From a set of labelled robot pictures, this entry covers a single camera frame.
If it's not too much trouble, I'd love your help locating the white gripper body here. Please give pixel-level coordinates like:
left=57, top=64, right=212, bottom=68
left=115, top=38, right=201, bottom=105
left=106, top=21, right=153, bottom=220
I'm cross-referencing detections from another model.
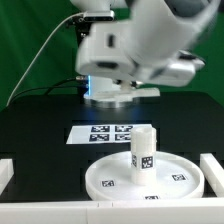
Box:
left=76, top=23, right=205, bottom=87

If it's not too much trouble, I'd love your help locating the white round table top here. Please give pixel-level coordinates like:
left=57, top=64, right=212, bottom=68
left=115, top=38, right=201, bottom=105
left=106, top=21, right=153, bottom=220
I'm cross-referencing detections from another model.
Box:
left=85, top=151, right=205, bottom=201

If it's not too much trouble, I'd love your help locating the white cross-shaped table base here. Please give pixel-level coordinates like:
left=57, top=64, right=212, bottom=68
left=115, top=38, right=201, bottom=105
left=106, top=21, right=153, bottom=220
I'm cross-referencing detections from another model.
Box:
left=94, top=87, right=160, bottom=102

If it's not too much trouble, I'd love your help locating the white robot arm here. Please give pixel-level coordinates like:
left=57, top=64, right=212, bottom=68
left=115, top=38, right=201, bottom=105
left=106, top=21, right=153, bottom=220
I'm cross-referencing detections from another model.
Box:
left=70, top=0, right=221, bottom=87

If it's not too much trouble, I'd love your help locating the white marker sheet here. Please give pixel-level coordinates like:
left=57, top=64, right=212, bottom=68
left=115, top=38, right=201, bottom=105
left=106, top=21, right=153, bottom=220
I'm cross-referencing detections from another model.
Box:
left=67, top=124, right=148, bottom=145

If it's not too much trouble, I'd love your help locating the white U-shaped obstacle fence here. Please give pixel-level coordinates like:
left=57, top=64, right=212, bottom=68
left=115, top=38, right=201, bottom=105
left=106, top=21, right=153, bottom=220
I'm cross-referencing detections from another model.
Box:
left=0, top=153, right=224, bottom=224

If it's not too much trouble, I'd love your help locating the white cable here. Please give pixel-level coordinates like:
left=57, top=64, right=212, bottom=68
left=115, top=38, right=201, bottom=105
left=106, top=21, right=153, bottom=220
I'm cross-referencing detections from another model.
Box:
left=5, top=11, right=84, bottom=107

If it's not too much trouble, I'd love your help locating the black cable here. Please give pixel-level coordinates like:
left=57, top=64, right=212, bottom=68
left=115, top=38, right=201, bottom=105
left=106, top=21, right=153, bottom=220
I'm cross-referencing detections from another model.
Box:
left=9, top=75, right=89, bottom=101

